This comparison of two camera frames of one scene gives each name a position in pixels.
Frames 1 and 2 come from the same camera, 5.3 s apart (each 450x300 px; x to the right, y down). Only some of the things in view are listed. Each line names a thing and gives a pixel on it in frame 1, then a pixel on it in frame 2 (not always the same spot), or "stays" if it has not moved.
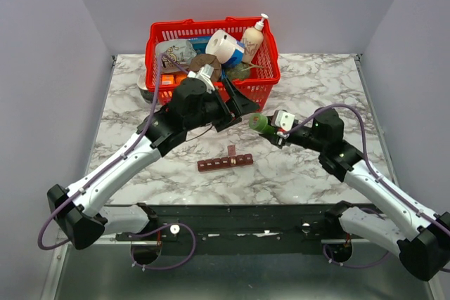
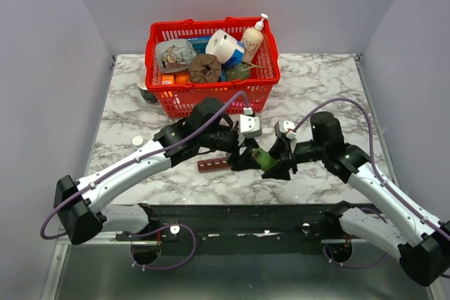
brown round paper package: [198, 61] stays
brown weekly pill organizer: [232, 160] stays
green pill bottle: [259, 121] → [266, 160]
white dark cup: [148, 95] stays
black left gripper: [237, 102] → [246, 161]
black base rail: [271, 229] stays
